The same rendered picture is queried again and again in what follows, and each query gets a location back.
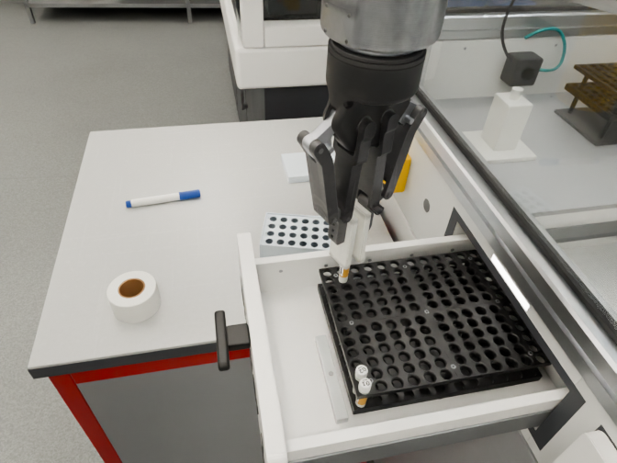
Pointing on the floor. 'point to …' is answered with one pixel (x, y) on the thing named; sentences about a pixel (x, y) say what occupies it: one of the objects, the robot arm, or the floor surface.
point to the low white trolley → (188, 213)
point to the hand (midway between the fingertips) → (349, 234)
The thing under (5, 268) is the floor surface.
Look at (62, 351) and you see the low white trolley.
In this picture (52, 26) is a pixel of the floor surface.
